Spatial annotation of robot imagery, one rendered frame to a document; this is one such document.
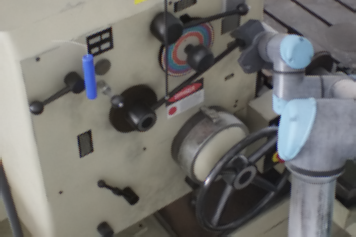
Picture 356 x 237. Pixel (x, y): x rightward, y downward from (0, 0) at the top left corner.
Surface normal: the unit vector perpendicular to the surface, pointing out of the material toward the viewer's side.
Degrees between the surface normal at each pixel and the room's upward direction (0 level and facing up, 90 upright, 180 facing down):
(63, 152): 90
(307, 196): 72
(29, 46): 45
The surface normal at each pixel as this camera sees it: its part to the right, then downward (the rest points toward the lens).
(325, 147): 0.00, 0.39
